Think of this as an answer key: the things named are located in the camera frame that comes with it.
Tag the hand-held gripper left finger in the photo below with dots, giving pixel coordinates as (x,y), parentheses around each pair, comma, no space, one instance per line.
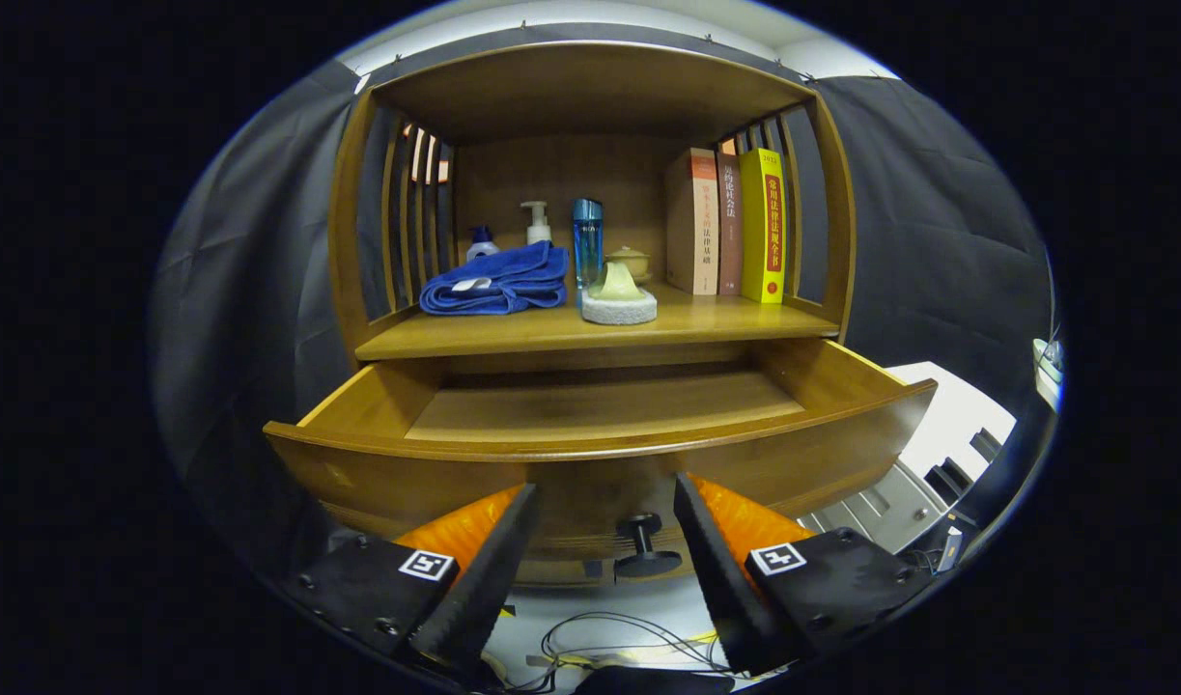
(484,589)

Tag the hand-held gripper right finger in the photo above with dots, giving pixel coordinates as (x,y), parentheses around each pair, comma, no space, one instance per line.
(725,579)

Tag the black drawer knob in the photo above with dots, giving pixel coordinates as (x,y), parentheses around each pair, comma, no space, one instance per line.
(645,560)

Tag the wooden drawer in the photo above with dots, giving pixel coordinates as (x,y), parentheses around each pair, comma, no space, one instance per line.
(600,405)

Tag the pale green item white base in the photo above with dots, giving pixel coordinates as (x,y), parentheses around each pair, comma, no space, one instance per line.
(619,309)

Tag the wooden cabinet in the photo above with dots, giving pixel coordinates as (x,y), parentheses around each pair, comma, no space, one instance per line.
(571,174)

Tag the blue folded towel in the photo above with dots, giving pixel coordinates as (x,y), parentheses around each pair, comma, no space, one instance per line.
(498,275)

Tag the beige lidded teacup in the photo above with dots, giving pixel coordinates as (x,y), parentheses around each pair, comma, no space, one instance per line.
(633,259)

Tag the small white blue-capped bottle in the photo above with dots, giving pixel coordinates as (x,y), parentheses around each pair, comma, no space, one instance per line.
(481,249)

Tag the brown book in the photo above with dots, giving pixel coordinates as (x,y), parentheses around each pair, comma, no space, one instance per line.
(730,232)

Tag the yellow book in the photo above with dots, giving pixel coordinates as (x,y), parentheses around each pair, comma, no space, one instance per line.
(762,232)

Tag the beige book orange label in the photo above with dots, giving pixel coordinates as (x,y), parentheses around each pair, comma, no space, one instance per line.
(691,222)

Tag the white pump bottle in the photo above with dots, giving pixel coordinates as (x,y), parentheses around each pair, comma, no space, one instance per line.
(538,232)

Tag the blue glass bottle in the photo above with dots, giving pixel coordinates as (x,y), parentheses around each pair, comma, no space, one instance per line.
(587,241)

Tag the small white device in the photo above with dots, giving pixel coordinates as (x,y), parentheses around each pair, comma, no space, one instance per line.
(1044,372)

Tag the black backdrop cloth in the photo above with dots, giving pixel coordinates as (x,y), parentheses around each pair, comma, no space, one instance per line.
(938,241)

